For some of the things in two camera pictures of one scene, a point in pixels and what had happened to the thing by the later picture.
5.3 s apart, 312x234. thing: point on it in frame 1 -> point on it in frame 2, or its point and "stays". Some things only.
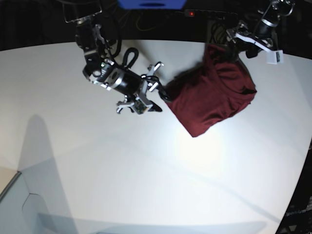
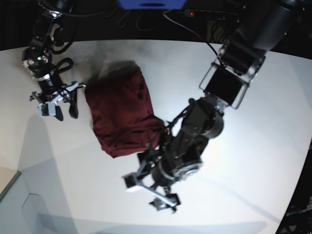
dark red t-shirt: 212,91 -> 122,109
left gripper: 149,83 -> 61,95
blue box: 153,5 stays
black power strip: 210,14 stays
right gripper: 244,39 -> 143,179
